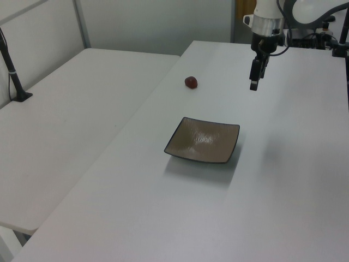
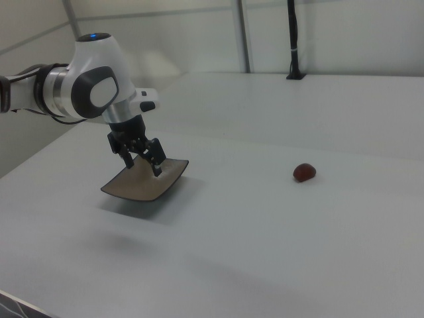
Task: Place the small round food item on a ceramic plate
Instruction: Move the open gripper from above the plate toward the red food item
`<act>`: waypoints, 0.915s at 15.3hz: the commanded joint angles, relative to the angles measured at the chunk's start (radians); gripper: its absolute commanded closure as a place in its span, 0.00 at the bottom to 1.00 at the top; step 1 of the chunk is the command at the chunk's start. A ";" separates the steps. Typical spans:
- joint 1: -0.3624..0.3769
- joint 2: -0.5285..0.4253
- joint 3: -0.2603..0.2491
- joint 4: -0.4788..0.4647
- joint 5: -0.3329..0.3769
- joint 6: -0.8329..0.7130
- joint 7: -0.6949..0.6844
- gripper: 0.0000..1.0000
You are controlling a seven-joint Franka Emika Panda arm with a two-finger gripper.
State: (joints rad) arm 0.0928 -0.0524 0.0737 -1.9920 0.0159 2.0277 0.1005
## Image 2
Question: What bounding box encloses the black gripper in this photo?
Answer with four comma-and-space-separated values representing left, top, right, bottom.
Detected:
106, 114, 167, 177

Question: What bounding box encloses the dark patterned object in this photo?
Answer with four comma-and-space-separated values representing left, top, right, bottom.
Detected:
0, 290, 51, 318

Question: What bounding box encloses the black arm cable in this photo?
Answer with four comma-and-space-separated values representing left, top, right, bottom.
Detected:
48, 113, 87, 127

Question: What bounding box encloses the grey metal frame post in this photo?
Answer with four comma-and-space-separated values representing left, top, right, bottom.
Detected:
236, 0, 255, 74
62, 0, 83, 41

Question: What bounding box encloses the square brown ceramic plate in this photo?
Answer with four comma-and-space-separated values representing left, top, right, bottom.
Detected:
100, 156, 189, 202

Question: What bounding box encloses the black camera pole with base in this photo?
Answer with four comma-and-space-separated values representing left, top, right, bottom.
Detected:
286, 0, 307, 81

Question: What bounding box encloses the small round brown food item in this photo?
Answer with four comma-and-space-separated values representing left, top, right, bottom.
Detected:
292, 162, 317, 184

